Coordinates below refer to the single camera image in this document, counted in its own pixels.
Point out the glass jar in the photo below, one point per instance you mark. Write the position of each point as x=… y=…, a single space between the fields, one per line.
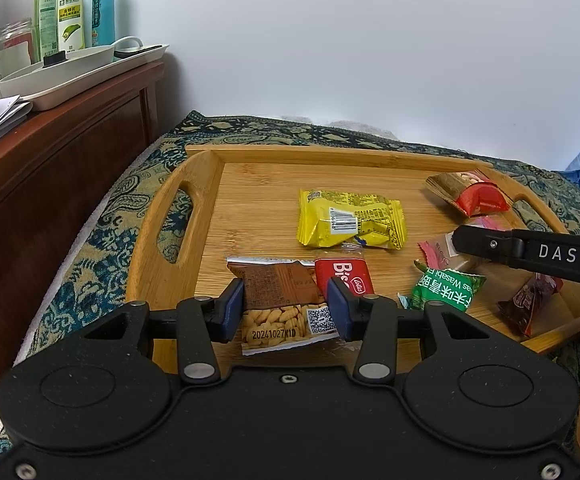
x=15 y=42

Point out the brown peanut snack packet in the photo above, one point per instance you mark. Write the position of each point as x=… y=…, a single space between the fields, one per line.
x=275 y=285

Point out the pink snack packet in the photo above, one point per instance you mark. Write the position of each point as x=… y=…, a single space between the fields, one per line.
x=437 y=255

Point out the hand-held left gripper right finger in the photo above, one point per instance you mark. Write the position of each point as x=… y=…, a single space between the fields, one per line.
x=340 y=310

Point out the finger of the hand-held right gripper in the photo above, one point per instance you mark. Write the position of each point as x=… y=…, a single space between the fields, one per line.
x=490 y=244

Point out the white bottle green label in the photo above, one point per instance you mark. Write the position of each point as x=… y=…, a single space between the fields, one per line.
x=71 y=15

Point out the wooden tray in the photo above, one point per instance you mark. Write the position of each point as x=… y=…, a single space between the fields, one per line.
x=250 y=200

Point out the patterned blanket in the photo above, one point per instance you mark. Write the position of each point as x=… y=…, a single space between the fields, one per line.
x=119 y=220

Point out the red and gold snack packet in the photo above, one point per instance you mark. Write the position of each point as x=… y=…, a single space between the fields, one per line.
x=480 y=197

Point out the wooden cabinet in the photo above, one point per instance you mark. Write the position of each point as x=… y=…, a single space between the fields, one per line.
x=44 y=185

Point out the white plastic tray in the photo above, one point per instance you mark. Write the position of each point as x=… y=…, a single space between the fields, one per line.
x=84 y=69

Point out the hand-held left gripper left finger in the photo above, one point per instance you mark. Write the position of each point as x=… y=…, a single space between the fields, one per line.
x=232 y=310

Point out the dark red snack bar packet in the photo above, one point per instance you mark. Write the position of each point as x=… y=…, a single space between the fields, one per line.
x=527 y=302

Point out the pale green bottle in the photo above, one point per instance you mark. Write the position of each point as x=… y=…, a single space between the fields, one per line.
x=45 y=20

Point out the small red biscuit packet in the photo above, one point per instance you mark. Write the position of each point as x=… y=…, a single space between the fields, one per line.
x=355 y=275

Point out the yellow snack packet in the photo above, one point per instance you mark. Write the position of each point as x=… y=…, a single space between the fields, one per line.
x=340 y=215

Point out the teal spray bottle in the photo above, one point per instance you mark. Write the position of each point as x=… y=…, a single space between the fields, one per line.
x=103 y=5

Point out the small black item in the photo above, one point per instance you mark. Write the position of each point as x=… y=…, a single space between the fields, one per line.
x=54 y=60

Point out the green snack packet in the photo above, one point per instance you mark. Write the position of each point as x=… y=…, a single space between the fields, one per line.
x=445 y=290

